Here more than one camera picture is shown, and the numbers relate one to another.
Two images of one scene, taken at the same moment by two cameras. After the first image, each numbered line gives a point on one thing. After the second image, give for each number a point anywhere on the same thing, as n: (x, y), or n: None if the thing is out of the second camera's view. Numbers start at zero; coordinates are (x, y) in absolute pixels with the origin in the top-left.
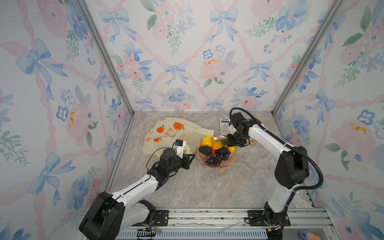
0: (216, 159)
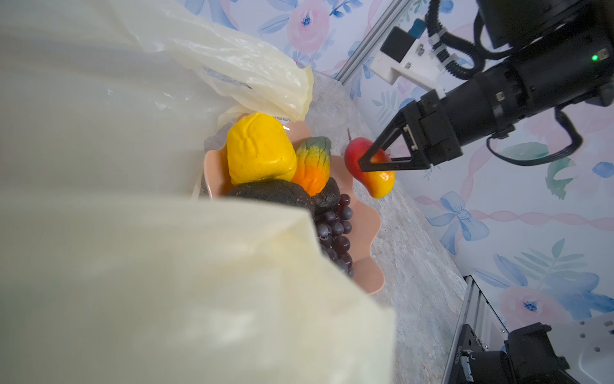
0: (332, 235)
